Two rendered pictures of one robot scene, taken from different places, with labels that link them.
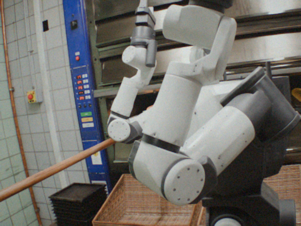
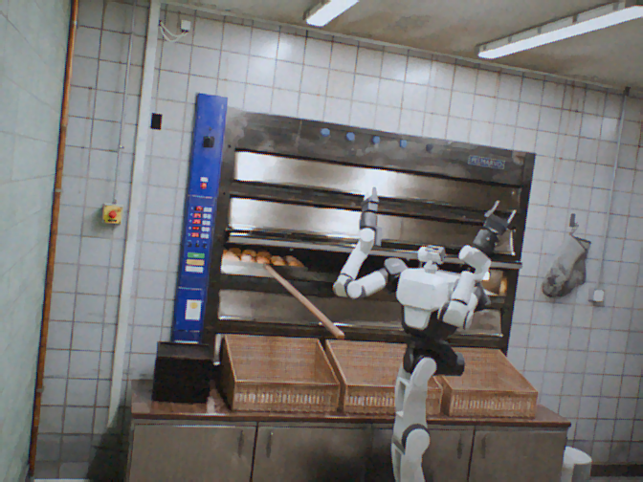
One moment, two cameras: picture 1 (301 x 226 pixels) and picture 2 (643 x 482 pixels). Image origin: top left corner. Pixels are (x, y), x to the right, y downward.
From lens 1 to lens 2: 2.58 m
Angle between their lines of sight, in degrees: 38
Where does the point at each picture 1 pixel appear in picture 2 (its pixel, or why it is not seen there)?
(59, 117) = (146, 251)
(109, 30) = (251, 165)
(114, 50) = (250, 189)
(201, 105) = (438, 286)
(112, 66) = (242, 208)
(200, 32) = (478, 262)
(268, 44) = (406, 226)
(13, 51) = (78, 132)
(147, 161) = (460, 309)
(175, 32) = (469, 259)
